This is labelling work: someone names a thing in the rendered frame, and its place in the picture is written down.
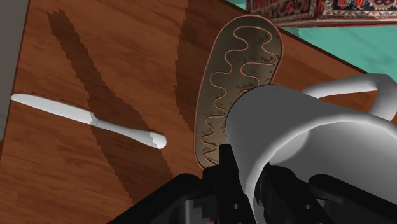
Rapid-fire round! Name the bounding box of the white mug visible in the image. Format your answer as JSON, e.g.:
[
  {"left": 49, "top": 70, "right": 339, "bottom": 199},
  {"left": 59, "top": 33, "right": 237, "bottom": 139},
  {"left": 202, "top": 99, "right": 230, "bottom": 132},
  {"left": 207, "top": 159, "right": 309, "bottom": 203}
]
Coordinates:
[{"left": 225, "top": 73, "right": 397, "bottom": 218}]

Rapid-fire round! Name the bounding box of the silver table knife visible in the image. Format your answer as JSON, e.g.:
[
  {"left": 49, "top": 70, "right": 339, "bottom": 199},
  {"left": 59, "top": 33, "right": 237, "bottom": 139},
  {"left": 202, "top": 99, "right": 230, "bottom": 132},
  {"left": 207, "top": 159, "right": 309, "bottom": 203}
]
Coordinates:
[{"left": 10, "top": 93, "right": 168, "bottom": 150}]

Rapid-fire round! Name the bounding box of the brown oval dish wavy line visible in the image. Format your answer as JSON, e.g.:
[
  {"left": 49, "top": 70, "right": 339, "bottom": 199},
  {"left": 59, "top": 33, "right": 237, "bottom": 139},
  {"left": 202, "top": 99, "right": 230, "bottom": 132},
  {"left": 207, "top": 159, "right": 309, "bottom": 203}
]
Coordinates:
[{"left": 193, "top": 14, "right": 284, "bottom": 170}]

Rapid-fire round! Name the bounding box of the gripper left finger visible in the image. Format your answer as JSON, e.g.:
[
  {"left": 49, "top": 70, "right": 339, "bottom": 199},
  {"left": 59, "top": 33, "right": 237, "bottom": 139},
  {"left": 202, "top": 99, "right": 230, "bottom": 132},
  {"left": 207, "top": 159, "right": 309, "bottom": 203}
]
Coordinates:
[{"left": 106, "top": 144, "right": 257, "bottom": 224}]

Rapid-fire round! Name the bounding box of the wooden table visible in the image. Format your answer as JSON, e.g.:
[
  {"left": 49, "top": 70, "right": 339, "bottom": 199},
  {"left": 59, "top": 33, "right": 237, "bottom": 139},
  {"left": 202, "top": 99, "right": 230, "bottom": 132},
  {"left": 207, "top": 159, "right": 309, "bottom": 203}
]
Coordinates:
[{"left": 0, "top": 0, "right": 397, "bottom": 224}]

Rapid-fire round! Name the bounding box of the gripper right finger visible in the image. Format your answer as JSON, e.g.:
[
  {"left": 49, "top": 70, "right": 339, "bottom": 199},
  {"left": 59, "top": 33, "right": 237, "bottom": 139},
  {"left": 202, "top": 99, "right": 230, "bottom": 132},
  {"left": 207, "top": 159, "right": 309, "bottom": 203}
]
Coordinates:
[{"left": 253, "top": 164, "right": 397, "bottom": 224}]

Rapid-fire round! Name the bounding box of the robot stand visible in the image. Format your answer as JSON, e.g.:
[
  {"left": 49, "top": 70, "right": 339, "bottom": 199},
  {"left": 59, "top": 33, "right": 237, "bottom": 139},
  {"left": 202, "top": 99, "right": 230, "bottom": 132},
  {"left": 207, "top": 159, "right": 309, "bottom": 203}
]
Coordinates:
[{"left": 244, "top": 0, "right": 397, "bottom": 29}]

